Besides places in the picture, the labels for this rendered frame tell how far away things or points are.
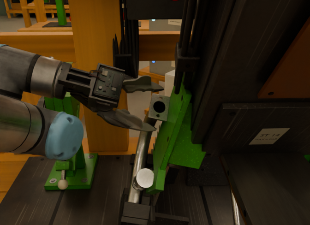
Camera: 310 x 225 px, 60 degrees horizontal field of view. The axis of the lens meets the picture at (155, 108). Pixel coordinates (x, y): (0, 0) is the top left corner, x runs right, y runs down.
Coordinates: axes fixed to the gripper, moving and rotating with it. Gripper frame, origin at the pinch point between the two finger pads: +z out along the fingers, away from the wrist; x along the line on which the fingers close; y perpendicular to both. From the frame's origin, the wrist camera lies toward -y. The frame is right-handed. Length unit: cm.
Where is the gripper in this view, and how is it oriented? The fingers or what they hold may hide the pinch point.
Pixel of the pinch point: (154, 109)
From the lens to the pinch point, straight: 57.9
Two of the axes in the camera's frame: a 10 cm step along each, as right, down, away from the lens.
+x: 1.7, -9.3, 3.2
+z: 9.5, 2.5, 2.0
